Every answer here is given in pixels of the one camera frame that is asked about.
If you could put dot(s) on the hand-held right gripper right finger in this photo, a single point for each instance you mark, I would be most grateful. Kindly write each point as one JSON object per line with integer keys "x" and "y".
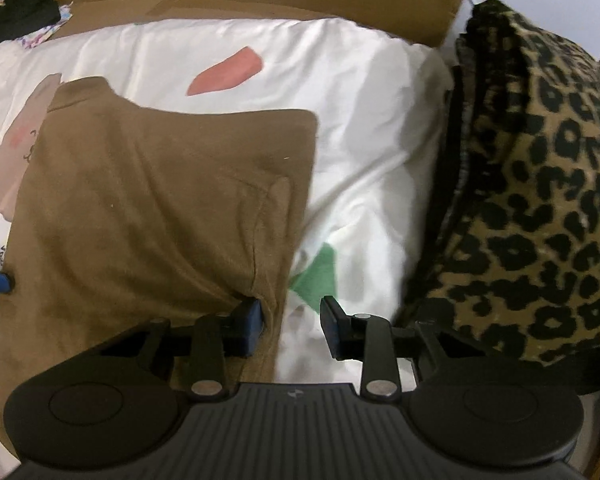
{"x": 328, "y": 330}

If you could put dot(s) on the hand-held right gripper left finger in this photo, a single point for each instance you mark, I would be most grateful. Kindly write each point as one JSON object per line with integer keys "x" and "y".
{"x": 254, "y": 325}

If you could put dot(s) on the brown printed t-shirt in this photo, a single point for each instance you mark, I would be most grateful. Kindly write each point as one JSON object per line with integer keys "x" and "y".
{"x": 155, "y": 210}

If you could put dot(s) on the white printed bedsheet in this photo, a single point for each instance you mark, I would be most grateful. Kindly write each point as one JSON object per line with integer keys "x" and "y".
{"x": 355, "y": 135}

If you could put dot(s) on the colourful printed cloth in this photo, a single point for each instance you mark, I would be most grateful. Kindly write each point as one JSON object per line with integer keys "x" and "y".
{"x": 45, "y": 30}

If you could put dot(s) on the leopard print folded garment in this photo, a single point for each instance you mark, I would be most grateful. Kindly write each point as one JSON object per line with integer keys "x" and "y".
{"x": 540, "y": 185}

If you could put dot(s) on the black garment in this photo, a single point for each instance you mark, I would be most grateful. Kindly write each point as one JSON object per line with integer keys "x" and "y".
{"x": 15, "y": 15}

